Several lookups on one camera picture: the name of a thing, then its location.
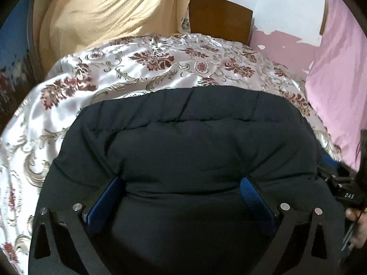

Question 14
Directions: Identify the brown wooden headboard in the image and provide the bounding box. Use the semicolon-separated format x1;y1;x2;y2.
189;0;253;45

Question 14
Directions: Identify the yellow hanging blanket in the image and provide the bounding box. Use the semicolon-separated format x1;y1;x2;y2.
39;0;190;73

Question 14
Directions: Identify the pink curtain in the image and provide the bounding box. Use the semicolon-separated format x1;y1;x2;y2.
306;0;366;170

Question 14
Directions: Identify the person right hand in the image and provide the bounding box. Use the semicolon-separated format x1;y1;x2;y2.
345;208;367;249

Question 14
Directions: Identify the black padded jacket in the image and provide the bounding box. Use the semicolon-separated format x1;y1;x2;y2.
37;86;344;274

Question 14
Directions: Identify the floral satin bedspread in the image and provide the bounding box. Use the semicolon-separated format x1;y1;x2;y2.
1;33;342;274

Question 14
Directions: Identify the blue fabric wardrobe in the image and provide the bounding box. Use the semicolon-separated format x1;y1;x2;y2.
1;0;36;92

